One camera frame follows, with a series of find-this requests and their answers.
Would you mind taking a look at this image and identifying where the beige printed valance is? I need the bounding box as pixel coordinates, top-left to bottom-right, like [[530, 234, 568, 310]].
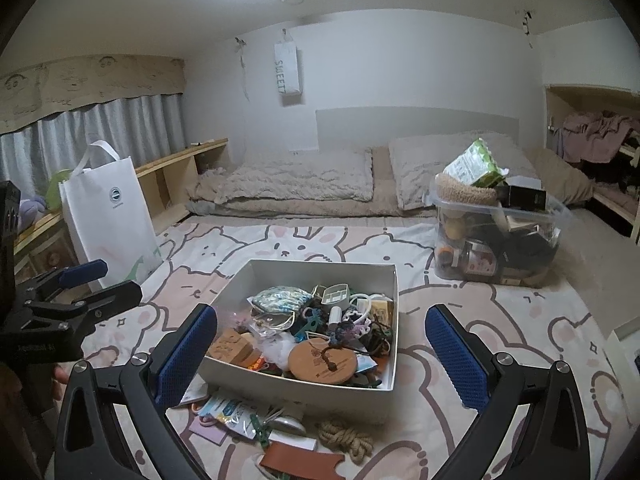
[[0, 55, 185, 136]]

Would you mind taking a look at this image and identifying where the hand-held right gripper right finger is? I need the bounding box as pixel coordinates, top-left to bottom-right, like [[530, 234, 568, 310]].
[[424, 304, 593, 480]]

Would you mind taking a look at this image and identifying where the wooden shelf unit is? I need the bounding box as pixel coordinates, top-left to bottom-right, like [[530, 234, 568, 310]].
[[0, 137, 231, 286]]

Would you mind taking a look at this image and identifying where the patterned face mask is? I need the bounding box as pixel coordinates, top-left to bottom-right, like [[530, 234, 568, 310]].
[[250, 286, 311, 319]]

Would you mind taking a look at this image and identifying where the framed floral picture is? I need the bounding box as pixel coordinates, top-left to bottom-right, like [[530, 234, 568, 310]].
[[27, 242, 80, 282]]

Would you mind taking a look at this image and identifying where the grey fluffy pillow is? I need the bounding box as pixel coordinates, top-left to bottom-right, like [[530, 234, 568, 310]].
[[387, 131, 538, 211], [187, 149, 375, 206]]

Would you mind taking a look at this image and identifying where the green clothes peg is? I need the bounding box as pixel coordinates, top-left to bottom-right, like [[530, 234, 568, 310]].
[[249, 412, 274, 449]]

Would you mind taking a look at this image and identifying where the green snack packet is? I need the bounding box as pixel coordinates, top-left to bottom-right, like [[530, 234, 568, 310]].
[[444, 138, 510, 189]]

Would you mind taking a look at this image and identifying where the brown fleece blanket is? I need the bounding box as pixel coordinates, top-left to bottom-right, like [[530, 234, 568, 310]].
[[185, 146, 597, 219]]

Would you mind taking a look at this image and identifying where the beige rope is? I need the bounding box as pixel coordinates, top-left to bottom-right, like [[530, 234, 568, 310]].
[[315, 419, 374, 465]]

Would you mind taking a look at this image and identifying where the cork block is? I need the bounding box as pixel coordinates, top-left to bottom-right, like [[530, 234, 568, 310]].
[[207, 327, 264, 369]]

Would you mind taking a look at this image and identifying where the pink notepad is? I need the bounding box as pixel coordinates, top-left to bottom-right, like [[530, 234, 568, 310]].
[[189, 412, 234, 449]]

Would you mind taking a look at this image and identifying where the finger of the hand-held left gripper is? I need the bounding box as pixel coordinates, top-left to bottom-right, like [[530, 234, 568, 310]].
[[25, 280, 144, 343], [15, 258, 109, 306]]

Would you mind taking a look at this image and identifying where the wall hook with cord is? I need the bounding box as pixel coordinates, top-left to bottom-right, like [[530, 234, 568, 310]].
[[234, 36, 252, 102]]

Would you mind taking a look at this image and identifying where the purple plush toy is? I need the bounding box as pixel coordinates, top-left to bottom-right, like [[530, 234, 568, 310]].
[[17, 197, 49, 233]]

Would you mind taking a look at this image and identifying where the blue and white packet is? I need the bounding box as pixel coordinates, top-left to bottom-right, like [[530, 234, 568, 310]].
[[200, 392, 262, 441]]

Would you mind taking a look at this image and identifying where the wooden clothes rack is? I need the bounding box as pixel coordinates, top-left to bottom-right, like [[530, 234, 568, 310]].
[[545, 85, 640, 247]]

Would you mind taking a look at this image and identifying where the small white fan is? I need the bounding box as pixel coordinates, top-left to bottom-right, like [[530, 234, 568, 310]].
[[270, 402, 307, 436]]

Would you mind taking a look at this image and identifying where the grey curtain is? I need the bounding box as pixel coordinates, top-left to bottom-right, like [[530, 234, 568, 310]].
[[0, 92, 187, 201]]

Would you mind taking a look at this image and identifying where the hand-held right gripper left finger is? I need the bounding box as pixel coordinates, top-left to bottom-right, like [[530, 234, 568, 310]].
[[55, 302, 221, 480]]

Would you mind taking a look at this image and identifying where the black box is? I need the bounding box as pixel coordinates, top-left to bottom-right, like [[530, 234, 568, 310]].
[[495, 176, 549, 211]]

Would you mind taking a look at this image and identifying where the white paper card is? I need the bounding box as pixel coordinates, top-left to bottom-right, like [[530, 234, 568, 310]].
[[266, 434, 319, 454]]

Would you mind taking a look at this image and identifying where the clear plastic storage bin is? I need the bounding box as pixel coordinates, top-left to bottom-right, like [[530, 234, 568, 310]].
[[430, 172, 575, 289]]

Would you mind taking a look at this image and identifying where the rabbit printed blanket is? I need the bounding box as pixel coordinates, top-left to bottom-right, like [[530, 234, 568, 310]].
[[75, 217, 632, 480]]

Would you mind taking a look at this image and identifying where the white plastic organiser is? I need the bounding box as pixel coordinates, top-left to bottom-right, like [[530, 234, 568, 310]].
[[320, 284, 349, 309]]

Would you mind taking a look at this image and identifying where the white tote bag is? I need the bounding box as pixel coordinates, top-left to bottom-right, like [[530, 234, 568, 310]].
[[59, 140, 164, 291]]

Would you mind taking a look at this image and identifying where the brown leather piece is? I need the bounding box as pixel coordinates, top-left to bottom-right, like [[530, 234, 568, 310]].
[[252, 441, 347, 480]]

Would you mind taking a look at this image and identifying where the pile of clothes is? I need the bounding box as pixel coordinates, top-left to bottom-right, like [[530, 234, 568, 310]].
[[557, 110, 640, 167]]

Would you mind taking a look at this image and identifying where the white cardboard box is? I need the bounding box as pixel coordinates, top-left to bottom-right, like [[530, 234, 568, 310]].
[[196, 258, 401, 406]]

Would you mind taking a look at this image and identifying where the round cork coaster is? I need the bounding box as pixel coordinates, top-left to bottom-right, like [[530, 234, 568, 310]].
[[288, 338, 362, 387]]

